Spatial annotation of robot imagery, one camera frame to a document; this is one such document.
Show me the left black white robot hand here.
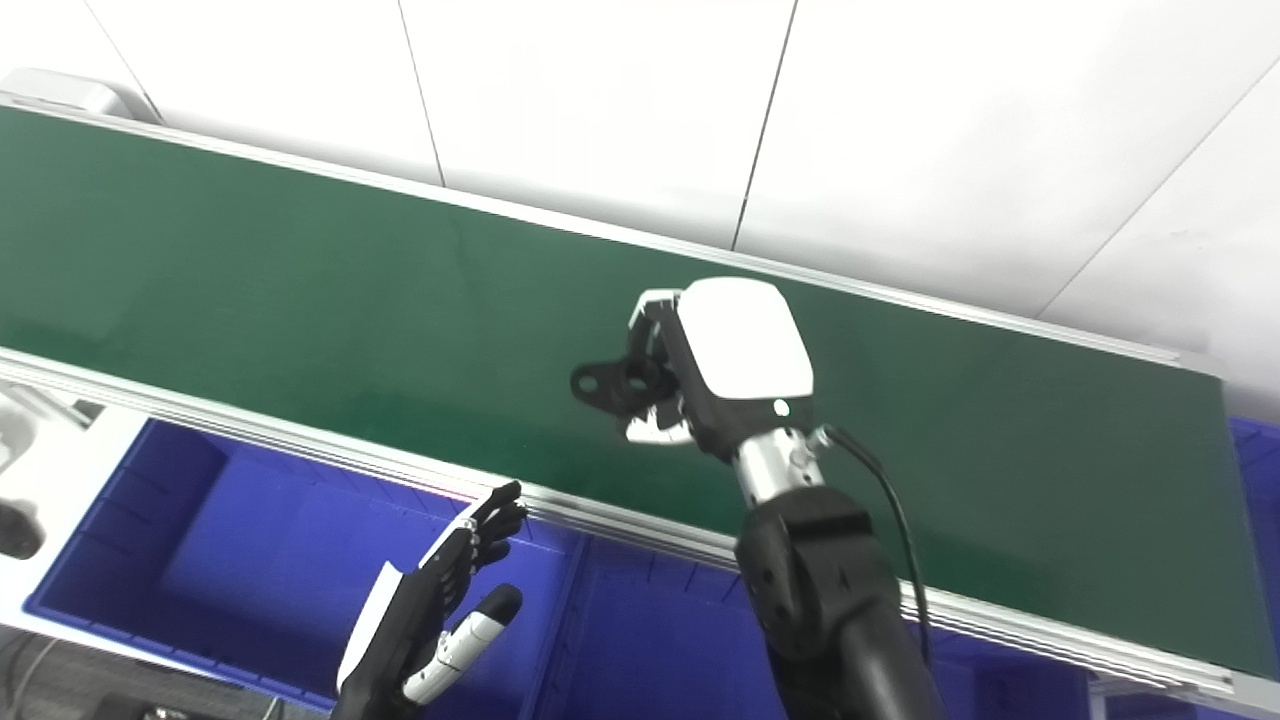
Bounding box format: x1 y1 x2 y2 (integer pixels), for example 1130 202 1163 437
335 481 528 720

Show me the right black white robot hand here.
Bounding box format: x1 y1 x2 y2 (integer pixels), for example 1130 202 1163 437
625 277 816 463

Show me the black flange part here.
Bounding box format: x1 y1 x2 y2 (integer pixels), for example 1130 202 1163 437
570 355 683 422
0 503 47 561

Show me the green conveyor belt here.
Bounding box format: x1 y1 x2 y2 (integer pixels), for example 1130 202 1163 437
0 90 1280 720
0 105 1280 681

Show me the white conveyor end cap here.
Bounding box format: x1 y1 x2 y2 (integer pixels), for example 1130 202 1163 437
0 68 153 124

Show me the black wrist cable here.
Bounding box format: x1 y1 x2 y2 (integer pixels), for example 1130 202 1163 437
812 425 937 669

